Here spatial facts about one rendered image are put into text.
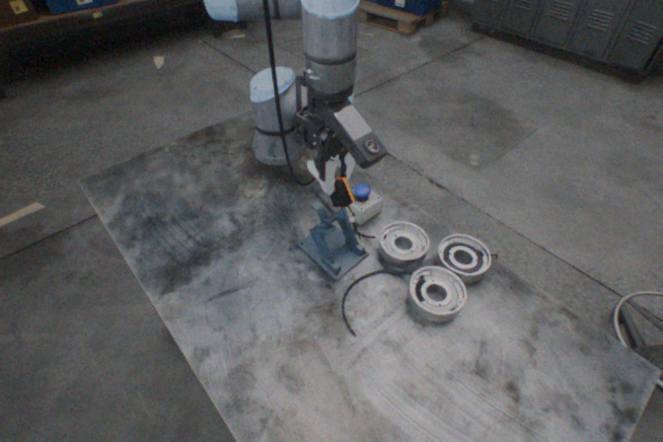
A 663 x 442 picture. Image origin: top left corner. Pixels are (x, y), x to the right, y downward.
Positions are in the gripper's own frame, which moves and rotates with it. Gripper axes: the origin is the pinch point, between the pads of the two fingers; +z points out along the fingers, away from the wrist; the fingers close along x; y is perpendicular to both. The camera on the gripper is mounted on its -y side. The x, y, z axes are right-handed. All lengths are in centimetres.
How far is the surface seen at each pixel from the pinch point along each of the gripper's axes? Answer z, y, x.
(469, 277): 16.4, -23.8, -13.2
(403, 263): 17.0, -12.6, -6.7
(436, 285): 17.3, -20.3, -7.6
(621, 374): 20, -51, -18
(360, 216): 16.7, 2.4, -9.6
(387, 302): 19.6, -15.4, 1.1
